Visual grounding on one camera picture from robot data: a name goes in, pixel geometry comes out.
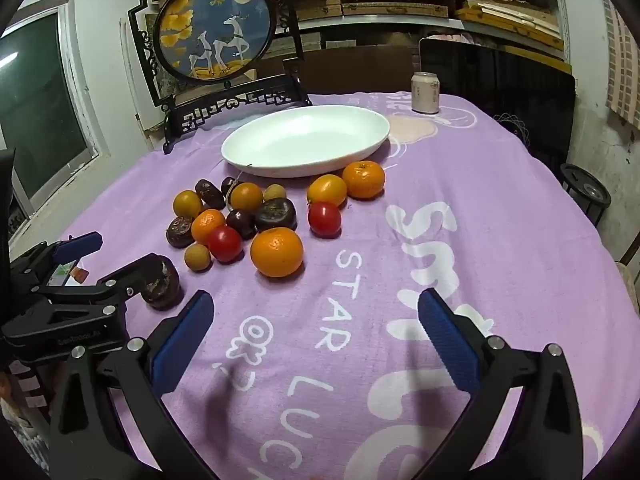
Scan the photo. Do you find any white oval plate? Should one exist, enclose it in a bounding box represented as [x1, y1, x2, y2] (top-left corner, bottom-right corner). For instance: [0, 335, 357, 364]
[221, 105, 391, 178]

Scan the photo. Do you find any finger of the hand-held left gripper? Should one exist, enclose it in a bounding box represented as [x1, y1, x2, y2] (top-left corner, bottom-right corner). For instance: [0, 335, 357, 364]
[10, 231, 104, 289]
[5, 254, 161, 331]

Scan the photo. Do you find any white shelf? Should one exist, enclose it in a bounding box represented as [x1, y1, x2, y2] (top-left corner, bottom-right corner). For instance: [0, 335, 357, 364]
[295, 0, 571, 61]

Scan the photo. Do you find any round deer screen on stand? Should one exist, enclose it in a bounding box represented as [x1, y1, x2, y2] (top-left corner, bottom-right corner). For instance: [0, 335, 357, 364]
[127, 0, 313, 155]

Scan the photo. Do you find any red tomato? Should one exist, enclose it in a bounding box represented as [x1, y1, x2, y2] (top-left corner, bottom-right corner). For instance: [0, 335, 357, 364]
[207, 226, 244, 263]
[307, 201, 343, 237]

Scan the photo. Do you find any striped cloth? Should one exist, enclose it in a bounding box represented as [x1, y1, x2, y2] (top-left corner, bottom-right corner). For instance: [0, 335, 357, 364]
[602, 0, 640, 128]

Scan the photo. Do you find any small orange mandarin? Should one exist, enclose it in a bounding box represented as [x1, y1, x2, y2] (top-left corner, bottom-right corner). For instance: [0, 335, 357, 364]
[191, 209, 227, 245]

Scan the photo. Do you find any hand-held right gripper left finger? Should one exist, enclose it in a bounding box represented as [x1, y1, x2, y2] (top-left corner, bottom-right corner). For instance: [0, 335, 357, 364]
[50, 289, 221, 480]

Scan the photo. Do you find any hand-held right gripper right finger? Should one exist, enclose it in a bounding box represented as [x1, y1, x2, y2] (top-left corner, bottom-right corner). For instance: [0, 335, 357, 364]
[415, 288, 583, 480]

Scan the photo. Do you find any dark purple plum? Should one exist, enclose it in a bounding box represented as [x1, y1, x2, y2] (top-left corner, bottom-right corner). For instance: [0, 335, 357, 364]
[226, 209, 258, 240]

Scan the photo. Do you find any black panel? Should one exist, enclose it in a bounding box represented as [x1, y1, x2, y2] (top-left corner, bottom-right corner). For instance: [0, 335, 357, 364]
[419, 37, 576, 171]

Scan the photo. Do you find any orange tomato with green stem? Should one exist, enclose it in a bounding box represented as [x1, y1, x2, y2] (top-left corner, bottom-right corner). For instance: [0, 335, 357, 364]
[227, 172, 264, 212]

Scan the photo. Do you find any large orange mandarin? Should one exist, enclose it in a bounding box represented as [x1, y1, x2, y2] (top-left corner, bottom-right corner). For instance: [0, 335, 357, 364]
[250, 227, 305, 278]

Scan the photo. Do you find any window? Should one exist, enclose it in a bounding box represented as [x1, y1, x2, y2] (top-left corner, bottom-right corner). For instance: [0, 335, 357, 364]
[0, 5, 108, 211]

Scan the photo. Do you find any yellow-orange tomato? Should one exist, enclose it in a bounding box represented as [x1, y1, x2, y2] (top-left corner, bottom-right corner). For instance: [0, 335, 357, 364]
[306, 174, 348, 208]

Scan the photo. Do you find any black round stool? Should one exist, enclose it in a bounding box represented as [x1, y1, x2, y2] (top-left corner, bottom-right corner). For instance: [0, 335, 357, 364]
[560, 162, 612, 226]

